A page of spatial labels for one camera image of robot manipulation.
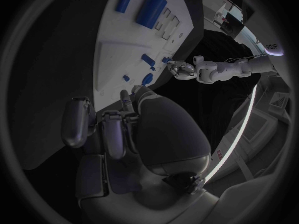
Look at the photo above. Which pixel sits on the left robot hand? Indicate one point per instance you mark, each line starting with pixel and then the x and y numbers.
pixel 183 71

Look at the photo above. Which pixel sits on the thick blue cylinder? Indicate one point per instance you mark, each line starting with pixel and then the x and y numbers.
pixel 151 11

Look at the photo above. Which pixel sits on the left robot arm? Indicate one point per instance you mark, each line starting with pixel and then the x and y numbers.
pixel 229 67

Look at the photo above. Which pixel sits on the small blue peg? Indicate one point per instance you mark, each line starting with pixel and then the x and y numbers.
pixel 153 68
pixel 126 78

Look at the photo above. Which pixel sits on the dark monitor screen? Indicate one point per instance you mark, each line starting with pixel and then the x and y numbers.
pixel 233 23

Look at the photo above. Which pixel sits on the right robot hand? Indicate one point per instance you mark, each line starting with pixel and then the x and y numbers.
pixel 170 134

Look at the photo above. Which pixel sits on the long blue peg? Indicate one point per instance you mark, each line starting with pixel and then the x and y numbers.
pixel 148 59

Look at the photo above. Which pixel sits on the blue gear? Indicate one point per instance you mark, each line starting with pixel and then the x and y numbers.
pixel 148 78

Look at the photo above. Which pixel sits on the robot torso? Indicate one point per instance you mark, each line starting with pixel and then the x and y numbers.
pixel 272 46

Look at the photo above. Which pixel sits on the white task board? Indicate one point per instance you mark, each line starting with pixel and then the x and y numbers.
pixel 121 35

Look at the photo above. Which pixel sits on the blue plug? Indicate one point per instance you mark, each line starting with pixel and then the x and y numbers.
pixel 165 59

